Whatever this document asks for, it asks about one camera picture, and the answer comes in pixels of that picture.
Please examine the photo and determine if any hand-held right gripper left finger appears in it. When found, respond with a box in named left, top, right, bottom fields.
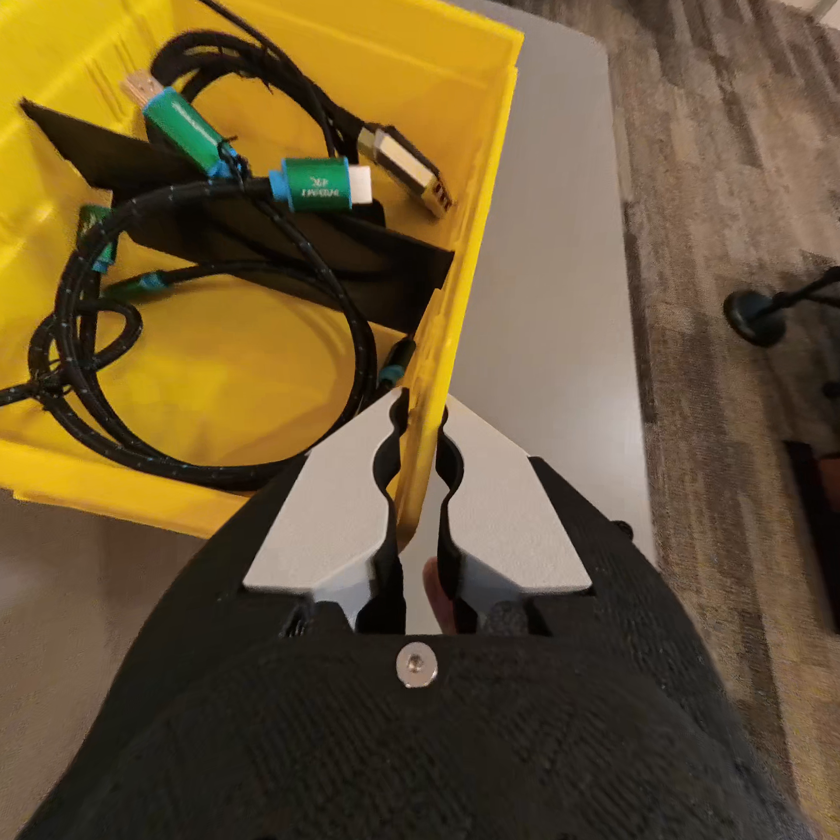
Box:
left=243, top=387, right=411, bottom=632

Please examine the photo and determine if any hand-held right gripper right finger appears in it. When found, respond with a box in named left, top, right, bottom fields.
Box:
left=434, top=395, right=593, bottom=602

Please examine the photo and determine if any grey adapter hub braided cable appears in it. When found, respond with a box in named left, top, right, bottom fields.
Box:
left=150, top=0, right=455, bottom=219

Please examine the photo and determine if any large yellow storage bin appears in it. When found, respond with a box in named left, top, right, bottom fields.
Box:
left=0, top=0, right=526, bottom=540

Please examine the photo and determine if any person's right hand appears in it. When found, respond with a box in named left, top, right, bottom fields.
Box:
left=423, top=556, right=458, bottom=636

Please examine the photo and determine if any brown wooden rack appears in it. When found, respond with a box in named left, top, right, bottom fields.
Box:
left=784, top=440, right=840, bottom=634

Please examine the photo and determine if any black floor lamp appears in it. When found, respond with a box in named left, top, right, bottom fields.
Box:
left=724, top=266, right=840, bottom=349

